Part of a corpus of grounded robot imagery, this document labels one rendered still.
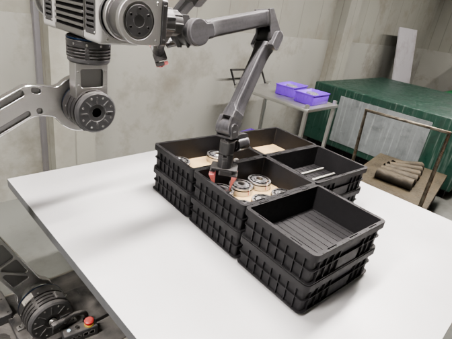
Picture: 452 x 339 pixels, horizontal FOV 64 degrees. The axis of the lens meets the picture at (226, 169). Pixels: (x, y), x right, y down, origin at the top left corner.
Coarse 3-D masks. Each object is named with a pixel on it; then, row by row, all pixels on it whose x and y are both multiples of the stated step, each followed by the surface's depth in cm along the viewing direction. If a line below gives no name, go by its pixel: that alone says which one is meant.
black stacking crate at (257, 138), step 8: (248, 136) 194; (256, 136) 198; (264, 136) 203; (272, 136) 207; (280, 136) 205; (288, 136) 201; (256, 144) 201; (264, 144) 206; (280, 144) 206; (288, 144) 202; (296, 144) 197; (304, 144) 193
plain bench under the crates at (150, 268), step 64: (64, 192) 154; (128, 192) 162; (384, 192) 201; (64, 256) 123; (128, 256) 123; (192, 256) 128; (384, 256) 144; (448, 256) 151; (128, 320) 99; (192, 320) 102; (256, 320) 105; (320, 320) 109; (384, 320) 112; (448, 320) 116
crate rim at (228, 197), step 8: (248, 160) 155; (272, 160) 159; (208, 168) 142; (288, 168) 153; (200, 176) 135; (208, 184) 132; (216, 184) 130; (312, 184) 142; (216, 192) 129; (224, 192) 125; (280, 192) 132; (288, 192) 132; (232, 200) 123; (256, 200) 124; (240, 208) 120
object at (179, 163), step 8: (208, 136) 177; (216, 136) 179; (160, 144) 159; (160, 152) 155; (168, 152) 151; (256, 152) 166; (176, 160) 146; (240, 160) 154; (184, 168) 142; (192, 168) 140; (200, 168) 141
